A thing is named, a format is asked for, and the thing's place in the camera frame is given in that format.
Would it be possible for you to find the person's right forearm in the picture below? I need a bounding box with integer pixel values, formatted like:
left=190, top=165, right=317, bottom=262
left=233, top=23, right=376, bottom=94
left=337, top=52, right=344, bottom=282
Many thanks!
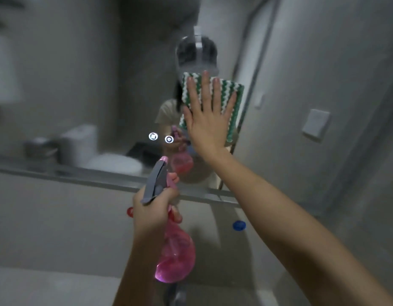
left=196, top=146, right=393, bottom=306

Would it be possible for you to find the white wall switch plate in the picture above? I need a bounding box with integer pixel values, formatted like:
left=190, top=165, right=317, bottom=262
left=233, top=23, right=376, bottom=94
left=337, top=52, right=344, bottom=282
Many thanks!
left=302, top=108, right=331, bottom=140

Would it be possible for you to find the pink spray bottle grey head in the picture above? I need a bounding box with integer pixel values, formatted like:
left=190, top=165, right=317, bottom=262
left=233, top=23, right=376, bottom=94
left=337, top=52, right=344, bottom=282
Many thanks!
left=141, top=156, right=197, bottom=283

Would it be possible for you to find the person's left hand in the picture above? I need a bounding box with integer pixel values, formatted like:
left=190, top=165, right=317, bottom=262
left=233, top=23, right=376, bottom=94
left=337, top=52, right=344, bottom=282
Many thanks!
left=132, top=173, right=183, bottom=240

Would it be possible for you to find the large wall mirror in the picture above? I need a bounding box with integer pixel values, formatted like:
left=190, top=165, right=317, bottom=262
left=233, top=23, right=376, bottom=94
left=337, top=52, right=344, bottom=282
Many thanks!
left=0, top=0, right=281, bottom=206

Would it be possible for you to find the person's left forearm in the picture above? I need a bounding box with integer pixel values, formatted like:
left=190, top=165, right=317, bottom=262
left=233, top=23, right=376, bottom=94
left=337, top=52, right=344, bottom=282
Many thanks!
left=112, top=231, right=163, bottom=306

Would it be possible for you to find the green white striped cleaning cloth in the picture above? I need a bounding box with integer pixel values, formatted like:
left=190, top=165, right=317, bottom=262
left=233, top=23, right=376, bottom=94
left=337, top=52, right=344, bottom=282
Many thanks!
left=179, top=71, right=245, bottom=143

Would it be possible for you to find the person's right hand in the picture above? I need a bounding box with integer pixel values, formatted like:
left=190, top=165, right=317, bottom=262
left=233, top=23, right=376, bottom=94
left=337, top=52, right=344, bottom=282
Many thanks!
left=182, top=71, right=237, bottom=155

